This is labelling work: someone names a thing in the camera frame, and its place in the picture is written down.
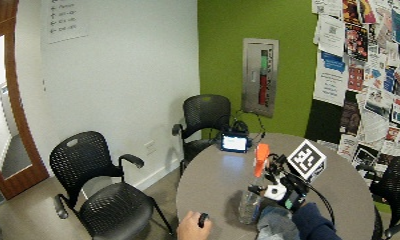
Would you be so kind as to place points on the small blue-framed screen device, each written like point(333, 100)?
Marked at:
point(235, 142)

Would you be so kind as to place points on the wall of paper posters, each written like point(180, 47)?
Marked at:
point(373, 73)

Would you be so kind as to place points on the small black clicker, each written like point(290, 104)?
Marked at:
point(203, 220)

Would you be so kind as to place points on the white wall sign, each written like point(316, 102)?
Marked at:
point(65, 20)

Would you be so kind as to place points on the wooden door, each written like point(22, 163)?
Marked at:
point(21, 160)

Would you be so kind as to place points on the metal fire extinguisher cabinet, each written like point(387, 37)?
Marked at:
point(254, 93)

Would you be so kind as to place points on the clear spray bottle orange trigger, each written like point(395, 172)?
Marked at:
point(262, 156)

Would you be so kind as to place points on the black mesh chair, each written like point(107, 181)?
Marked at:
point(397, 186)
point(207, 113)
point(111, 206)

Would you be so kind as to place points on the white marker cube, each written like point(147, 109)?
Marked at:
point(307, 159)

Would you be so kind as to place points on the red fire extinguisher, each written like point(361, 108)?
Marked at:
point(263, 86)

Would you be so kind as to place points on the white palm camera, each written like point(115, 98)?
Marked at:
point(275, 192)

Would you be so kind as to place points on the white wall outlet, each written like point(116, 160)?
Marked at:
point(150, 147)

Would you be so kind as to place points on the grey cloth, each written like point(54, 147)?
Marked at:
point(275, 223)

